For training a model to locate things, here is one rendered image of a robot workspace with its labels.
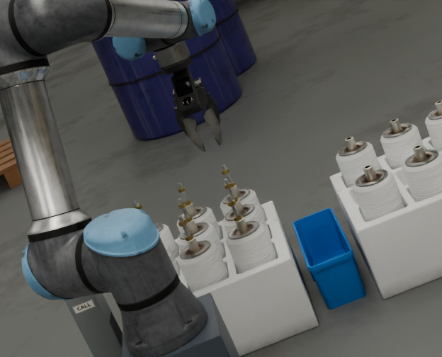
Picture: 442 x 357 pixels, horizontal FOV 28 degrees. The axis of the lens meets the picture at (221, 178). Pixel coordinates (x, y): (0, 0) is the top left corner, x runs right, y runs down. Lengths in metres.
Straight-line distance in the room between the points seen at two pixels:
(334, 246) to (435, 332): 0.55
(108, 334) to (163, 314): 0.61
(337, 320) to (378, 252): 0.18
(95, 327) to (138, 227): 0.67
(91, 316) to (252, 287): 0.39
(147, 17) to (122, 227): 0.42
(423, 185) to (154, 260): 0.73
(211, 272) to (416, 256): 0.45
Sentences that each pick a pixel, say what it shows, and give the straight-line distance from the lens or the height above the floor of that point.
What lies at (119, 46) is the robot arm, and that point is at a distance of 1.89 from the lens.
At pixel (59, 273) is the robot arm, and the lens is 1.56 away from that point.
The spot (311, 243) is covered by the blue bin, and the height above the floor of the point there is 0.05.
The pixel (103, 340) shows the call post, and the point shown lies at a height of 0.13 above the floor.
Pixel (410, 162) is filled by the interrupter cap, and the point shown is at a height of 0.25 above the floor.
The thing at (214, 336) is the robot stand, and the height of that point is 0.30.
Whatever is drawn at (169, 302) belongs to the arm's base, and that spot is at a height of 0.37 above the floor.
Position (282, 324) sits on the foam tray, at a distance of 2.02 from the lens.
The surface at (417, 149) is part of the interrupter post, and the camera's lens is 2.00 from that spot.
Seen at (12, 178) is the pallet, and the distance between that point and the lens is 4.51.
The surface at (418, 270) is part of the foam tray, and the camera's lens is 2.02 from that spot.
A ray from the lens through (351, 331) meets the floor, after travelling 1.97.
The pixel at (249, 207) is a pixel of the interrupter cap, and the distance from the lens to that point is 2.11.
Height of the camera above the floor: 0.97
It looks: 18 degrees down
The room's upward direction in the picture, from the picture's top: 24 degrees counter-clockwise
